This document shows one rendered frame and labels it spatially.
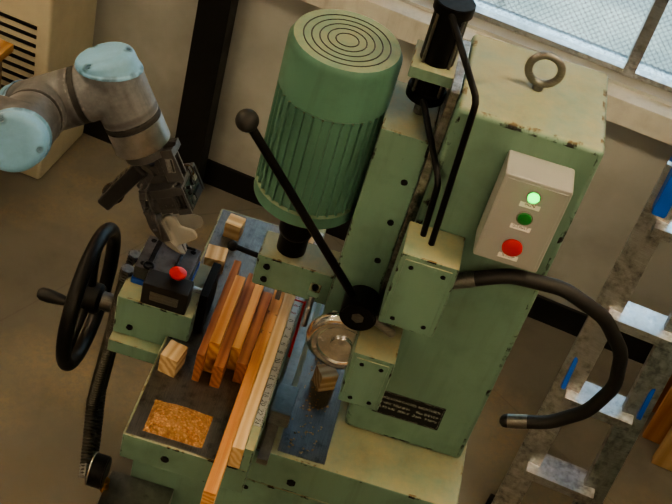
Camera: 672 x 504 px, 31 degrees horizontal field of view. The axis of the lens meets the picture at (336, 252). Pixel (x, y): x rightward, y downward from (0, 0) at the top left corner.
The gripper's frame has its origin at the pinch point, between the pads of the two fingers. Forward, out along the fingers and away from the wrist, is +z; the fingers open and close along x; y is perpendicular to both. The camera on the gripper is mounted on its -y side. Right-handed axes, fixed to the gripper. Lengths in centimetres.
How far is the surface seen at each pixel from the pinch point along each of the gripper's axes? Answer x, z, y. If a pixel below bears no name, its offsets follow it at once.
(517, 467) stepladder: 52, 114, 31
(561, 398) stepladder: 55, 94, 44
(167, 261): 4.7, 6.2, -5.9
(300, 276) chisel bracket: 5.8, 13.1, 16.5
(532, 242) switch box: -8, 0, 60
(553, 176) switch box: -6, -9, 64
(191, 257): 7.4, 7.9, -2.8
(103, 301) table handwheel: 7.9, 16.2, -24.3
